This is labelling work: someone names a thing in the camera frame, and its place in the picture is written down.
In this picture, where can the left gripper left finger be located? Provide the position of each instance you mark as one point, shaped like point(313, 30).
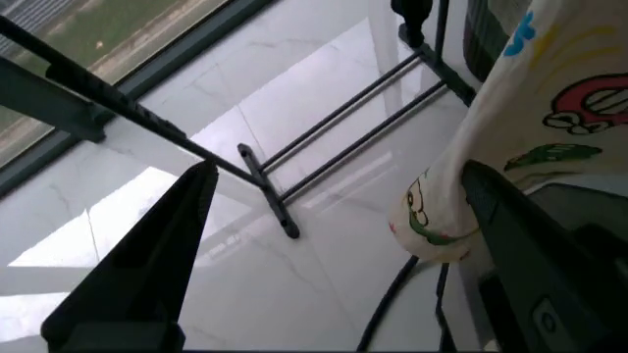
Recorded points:
point(142, 265)

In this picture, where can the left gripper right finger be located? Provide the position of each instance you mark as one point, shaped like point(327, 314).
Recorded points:
point(554, 274)

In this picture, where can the cream printed garment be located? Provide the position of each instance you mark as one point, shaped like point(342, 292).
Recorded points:
point(515, 122)

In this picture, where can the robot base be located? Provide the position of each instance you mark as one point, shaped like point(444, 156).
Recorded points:
point(579, 206)

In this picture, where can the black clothes rack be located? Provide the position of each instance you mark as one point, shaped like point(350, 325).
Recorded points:
point(267, 191)

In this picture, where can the window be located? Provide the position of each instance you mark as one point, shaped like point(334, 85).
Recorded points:
point(49, 103)

